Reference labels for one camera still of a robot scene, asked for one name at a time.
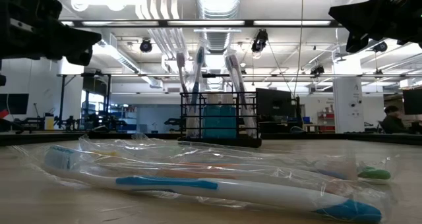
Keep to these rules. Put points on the white yellow canister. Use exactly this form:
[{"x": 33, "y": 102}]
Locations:
[{"x": 49, "y": 123}]

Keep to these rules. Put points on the black computer monitor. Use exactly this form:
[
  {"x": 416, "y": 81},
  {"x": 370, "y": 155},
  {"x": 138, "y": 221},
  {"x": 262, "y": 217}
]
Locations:
[
  {"x": 413, "y": 102},
  {"x": 273, "y": 102}
]

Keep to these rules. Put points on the black ceiling spotlight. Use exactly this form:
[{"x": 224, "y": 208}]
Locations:
[
  {"x": 317, "y": 70},
  {"x": 146, "y": 46},
  {"x": 259, "y": 41},
  {"x": 380, "y": 46}
]

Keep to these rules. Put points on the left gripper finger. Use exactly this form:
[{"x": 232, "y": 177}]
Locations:
[{"x": 76, "y": 39}]

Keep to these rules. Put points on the white building column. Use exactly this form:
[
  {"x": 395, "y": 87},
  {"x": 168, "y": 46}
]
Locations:
[{"x": 347, "y": 118}]

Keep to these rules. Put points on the person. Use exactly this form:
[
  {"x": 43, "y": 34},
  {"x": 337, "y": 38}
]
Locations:
[{"x": 392, "y": 122}]

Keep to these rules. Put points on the black neighbouring station frame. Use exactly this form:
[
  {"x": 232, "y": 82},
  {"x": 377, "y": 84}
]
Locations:
[{"x": 62, "y": 102}]

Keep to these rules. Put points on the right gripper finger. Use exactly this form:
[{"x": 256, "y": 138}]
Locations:
[{"x": 366, "y": 16}]

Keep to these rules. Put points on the dark wall screen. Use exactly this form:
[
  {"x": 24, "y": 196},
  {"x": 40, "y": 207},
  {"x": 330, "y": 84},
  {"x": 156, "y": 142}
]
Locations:
[{"x": 14, "y": 103}]

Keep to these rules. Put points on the red parts shelving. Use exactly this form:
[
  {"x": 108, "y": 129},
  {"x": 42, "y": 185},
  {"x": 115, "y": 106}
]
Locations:
[{"x": 326, "y": 122}]

